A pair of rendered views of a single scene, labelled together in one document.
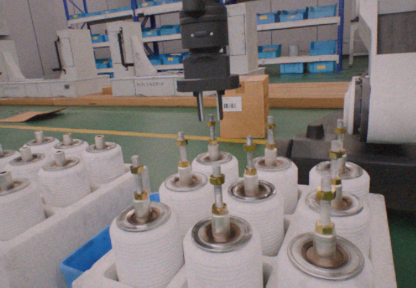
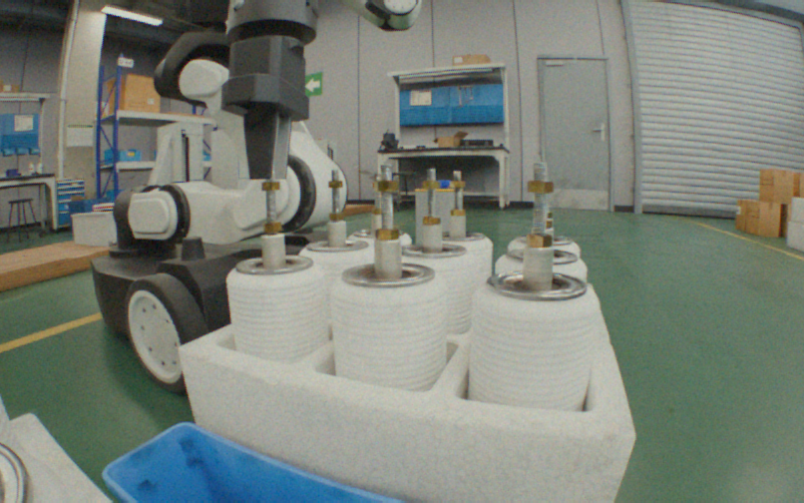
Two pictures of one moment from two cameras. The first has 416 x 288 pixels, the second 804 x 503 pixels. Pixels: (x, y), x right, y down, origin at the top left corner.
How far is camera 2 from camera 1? 63 cm
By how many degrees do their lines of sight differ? 93
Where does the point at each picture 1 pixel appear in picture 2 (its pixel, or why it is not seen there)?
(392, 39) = not seen: hidden behind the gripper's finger
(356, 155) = not seen: hidden behind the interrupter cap
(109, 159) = not seen: outside the picture
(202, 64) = (292, 59)
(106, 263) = (565, 414)
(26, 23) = not seen: outside the picture
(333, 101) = (16, 275)
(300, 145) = (200, 270)
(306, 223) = (478, 254)
